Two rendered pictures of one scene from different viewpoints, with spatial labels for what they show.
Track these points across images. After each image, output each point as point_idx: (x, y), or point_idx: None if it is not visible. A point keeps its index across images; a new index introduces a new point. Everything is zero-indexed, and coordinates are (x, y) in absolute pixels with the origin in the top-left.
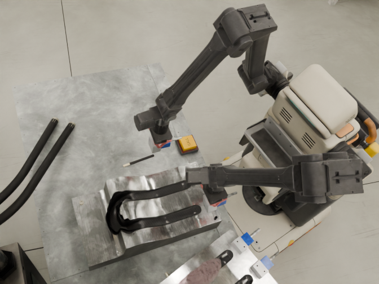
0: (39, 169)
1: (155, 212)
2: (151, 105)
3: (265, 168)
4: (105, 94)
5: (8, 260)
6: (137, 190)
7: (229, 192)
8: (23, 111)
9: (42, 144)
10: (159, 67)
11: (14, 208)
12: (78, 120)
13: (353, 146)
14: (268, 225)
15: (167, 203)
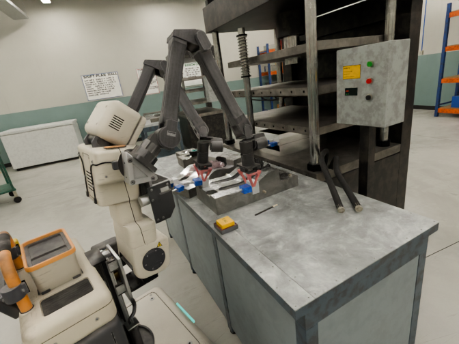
0: (326, 170)
1: (240, 176)
2: (275, 248)
3: (180, 91)
4: (336, 242)
5: (311, 162)
6: (255, 175)
7: (171, 338)
8: (395, 209)
9: (345, 188)
10: (291, 299)
11: (320, 154)
12: (339, 217)
13: (18, 273)
14: (134, 315)
15: (233, 181)
